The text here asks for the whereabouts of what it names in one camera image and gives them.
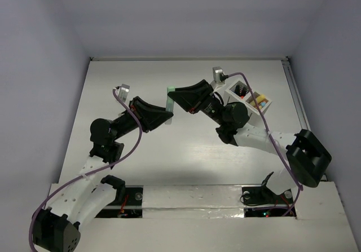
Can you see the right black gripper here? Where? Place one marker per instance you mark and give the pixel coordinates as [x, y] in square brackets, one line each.
[189, 98]

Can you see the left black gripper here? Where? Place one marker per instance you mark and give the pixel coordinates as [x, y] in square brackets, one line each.
[136, 111]

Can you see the green marker cap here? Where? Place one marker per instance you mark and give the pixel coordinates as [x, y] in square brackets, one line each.
[170, 101]

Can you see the yellow pastel marker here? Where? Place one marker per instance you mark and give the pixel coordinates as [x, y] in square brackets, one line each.
[259, 100]

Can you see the green pastel marker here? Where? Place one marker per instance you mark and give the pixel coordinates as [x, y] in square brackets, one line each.
[169, 121]

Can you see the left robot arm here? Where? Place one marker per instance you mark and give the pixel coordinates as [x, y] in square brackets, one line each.
[58, 223]

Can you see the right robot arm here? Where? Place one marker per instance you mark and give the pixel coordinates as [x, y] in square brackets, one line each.
[304, 157]

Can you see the white two-slot pen holder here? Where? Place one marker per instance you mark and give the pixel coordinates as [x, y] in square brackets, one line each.
[229, 96]

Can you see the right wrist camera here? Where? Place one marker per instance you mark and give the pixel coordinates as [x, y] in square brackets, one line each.
[219, 78]

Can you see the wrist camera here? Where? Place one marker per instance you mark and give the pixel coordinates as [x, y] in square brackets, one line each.
[219, 78]
[122, 92]

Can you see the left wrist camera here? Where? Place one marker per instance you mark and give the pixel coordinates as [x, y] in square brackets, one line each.
[122, 92]

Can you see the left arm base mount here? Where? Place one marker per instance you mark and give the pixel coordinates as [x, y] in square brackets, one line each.
[130, 207]

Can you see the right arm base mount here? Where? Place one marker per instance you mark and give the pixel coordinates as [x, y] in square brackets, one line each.
[259, 201]

